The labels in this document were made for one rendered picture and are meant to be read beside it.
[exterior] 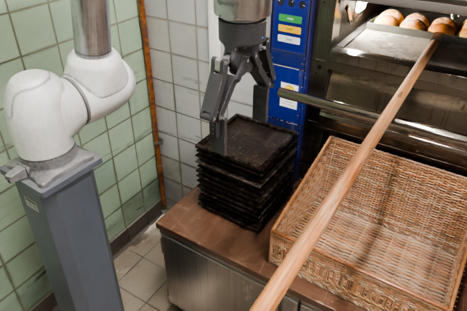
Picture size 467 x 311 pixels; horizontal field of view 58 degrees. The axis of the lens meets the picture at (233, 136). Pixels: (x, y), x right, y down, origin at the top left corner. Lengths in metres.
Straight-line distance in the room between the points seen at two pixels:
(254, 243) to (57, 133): 0.79
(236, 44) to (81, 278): 1.06
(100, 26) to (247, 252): 0.89
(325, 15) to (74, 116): 0.89
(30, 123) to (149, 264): 1.31
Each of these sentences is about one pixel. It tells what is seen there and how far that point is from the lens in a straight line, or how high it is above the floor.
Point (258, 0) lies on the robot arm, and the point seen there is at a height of 1.56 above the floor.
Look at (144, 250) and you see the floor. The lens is 2.37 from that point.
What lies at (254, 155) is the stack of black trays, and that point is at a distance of 1.48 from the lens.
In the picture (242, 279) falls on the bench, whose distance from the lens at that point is 1.56.
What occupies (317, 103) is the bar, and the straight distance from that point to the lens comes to 1.21.
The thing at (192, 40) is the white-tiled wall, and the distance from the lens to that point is 1.87.
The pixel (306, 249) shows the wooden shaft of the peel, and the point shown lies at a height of 1.20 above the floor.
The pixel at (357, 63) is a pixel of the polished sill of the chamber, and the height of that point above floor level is 1.15.
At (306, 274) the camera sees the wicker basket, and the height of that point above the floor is 0.61.
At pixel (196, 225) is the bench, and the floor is 0.58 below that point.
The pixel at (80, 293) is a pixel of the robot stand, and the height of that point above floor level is 0.54.
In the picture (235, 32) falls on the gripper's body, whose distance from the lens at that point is 0.64.
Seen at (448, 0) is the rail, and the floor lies 1.43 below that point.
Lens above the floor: 1.71
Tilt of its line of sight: 32 degrees down
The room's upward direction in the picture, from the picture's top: straight up
